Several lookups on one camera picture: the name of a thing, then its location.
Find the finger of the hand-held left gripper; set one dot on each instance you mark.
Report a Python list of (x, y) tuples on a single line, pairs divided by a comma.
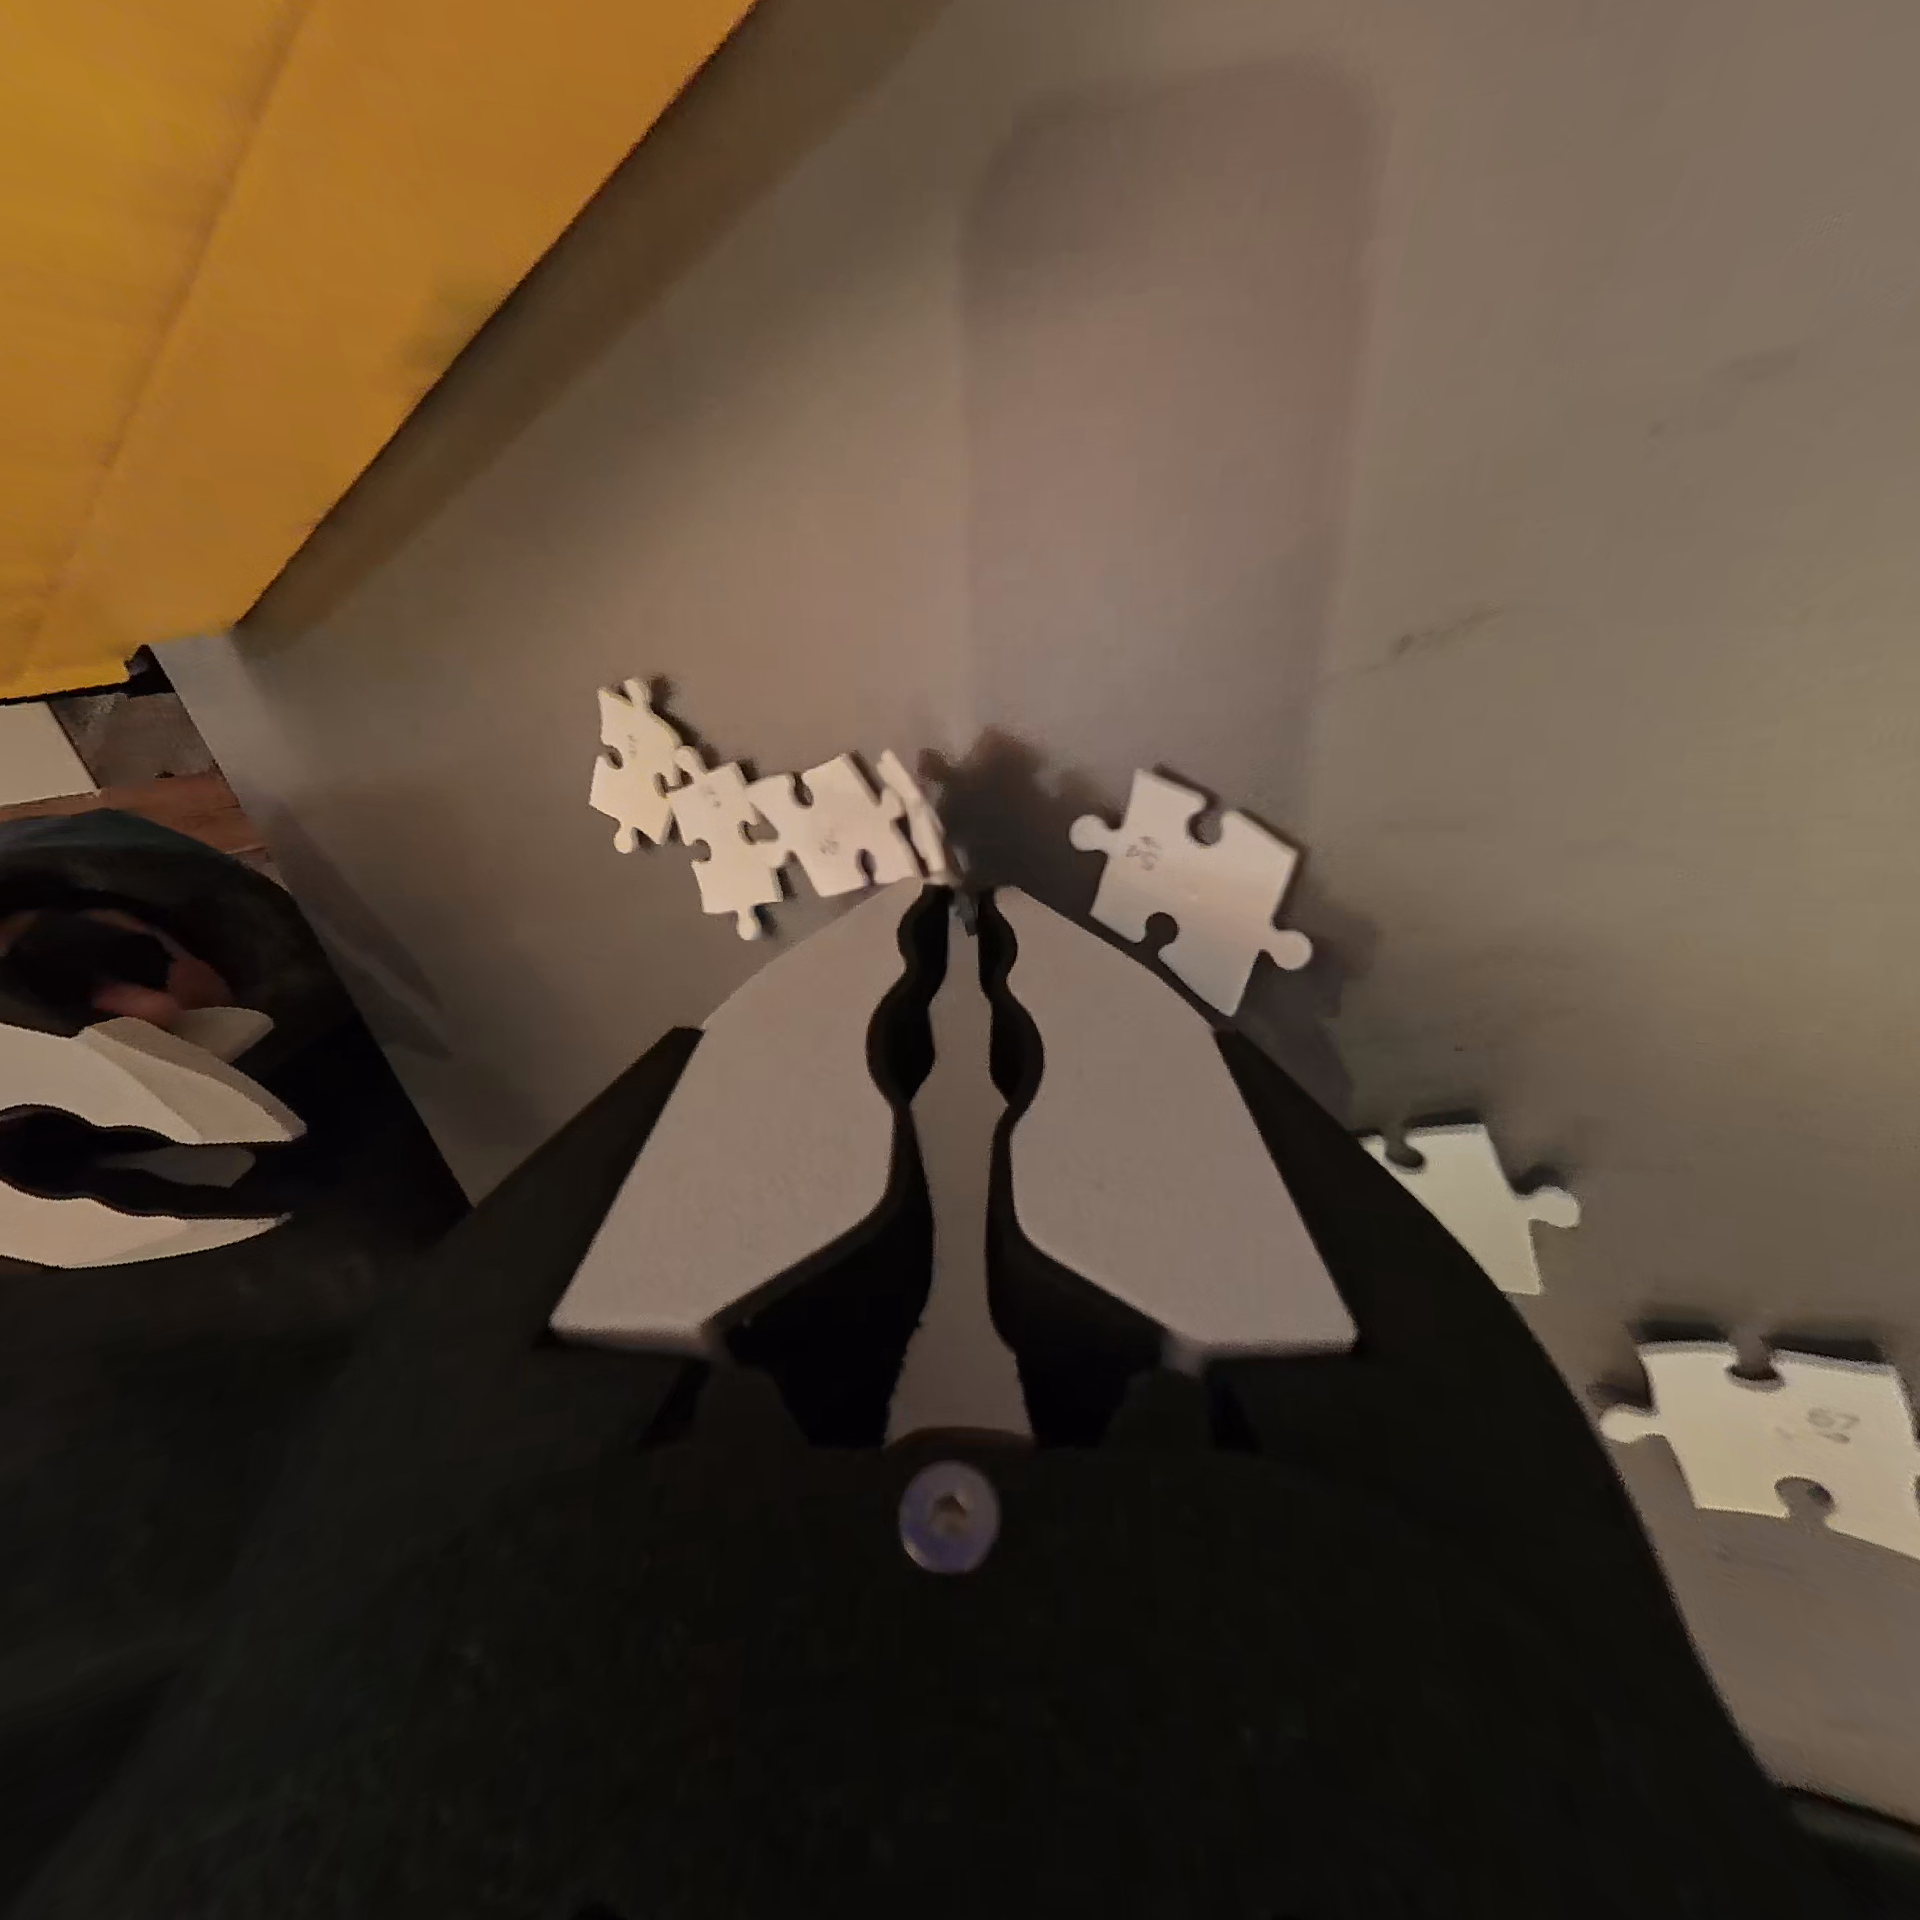
[(90, 1238), (148, 1079)]

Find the yellow plastic bin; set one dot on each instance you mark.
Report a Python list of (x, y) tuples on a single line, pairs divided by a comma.
[(224, 301)]

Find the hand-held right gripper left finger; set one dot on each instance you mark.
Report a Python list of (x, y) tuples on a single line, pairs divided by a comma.
[(733, 1184)]

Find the person's dark grey garment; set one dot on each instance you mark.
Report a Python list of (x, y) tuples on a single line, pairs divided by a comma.
[(118, 1575)]

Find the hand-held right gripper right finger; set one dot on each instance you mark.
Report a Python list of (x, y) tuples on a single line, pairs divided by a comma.
[(1171, 1184)]

